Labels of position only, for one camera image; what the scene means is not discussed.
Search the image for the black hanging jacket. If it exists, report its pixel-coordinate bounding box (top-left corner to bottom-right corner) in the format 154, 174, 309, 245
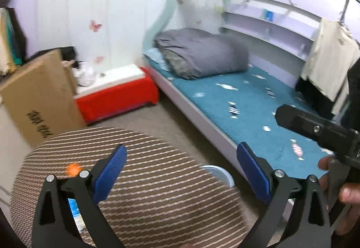
11, 8, 29, 53

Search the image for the cream hanging shirt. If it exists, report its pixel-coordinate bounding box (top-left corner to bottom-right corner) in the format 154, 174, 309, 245
300, 18, 360, 103

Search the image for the blue plaid pillow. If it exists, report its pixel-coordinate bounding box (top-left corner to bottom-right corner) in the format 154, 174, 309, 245
143, 48, 169, 73

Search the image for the cream hanging jacket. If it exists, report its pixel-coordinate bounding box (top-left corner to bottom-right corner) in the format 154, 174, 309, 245
0, 9, 14, 74

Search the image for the bed with teal sheet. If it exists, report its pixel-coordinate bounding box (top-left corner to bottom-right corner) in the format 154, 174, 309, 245
143, 64, 338, 178

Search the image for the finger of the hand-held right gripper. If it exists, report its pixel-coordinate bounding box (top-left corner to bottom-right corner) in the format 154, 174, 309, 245
275, 105, 352, 154

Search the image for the person's right hand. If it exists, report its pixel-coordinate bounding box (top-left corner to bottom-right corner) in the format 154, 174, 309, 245
318, 156, 360, 236

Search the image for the grey quilt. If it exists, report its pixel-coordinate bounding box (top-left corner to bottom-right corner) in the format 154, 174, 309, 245
153, 28, 249, 80

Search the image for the dark cloth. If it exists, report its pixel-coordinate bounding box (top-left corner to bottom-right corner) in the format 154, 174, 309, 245
346, 58, 360, 132

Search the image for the black hanging garment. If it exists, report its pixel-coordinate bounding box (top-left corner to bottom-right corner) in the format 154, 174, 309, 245
295, 75, 338, 122

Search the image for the red bench with white top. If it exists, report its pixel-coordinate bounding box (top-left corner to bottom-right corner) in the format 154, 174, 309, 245
74, 66, 160, 125

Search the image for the large cardboard box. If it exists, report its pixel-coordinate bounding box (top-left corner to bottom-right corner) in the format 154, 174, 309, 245
0, 48, 86, 147

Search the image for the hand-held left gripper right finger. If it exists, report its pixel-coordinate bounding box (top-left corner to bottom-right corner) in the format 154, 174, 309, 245
236, 142, 338, 248

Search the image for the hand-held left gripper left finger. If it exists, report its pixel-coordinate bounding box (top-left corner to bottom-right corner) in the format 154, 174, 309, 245
31, 144, 128, 248

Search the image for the small orange ball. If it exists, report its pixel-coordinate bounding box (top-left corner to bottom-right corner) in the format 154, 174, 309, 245
65, 164, 81, 177

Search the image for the white plastic bag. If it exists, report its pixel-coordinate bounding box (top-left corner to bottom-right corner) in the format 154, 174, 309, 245
72, 64, 97, 88

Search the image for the teal hanging garment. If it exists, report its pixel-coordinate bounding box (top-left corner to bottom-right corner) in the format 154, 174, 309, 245
7, 9, 23, 66

